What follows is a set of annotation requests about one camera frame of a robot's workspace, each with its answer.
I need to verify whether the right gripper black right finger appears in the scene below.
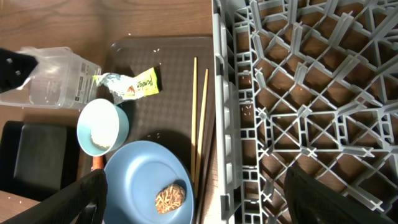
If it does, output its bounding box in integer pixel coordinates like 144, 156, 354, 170
284, 166, 393, 224

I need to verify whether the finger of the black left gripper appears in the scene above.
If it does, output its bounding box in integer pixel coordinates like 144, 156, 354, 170
1, 49, 38, 93

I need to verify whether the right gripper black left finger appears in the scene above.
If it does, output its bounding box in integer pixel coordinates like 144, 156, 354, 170
5, 169, 108, 224

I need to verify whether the orange carrot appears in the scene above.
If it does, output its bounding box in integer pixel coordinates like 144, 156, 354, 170
91, 156, 104, 171

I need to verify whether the dark blue plate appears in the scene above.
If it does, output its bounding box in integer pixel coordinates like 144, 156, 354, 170
103, 141, 195, 224

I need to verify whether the light blue rice bowl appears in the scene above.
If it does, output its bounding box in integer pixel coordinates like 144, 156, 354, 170
76, 98, 129, 157

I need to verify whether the brown noodle cake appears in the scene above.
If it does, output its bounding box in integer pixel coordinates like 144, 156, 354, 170
155, 184, 185, 214

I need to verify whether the yellow foil snack wrapper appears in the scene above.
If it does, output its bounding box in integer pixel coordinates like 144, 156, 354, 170
93, 67, 160, 105

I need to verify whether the grey dishwasher rack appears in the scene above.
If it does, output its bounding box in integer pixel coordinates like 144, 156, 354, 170
212, 0, 397, 223

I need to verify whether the clear plastic bin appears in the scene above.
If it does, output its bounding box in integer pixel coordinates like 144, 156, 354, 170
1, 47, 101, 110

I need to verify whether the dark brown serving tray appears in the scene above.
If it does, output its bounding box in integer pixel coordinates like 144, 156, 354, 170
77, 35, 218, 224

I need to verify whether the wooden chopstick right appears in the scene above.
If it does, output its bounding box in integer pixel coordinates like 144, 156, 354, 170
195, 68, 209, 197

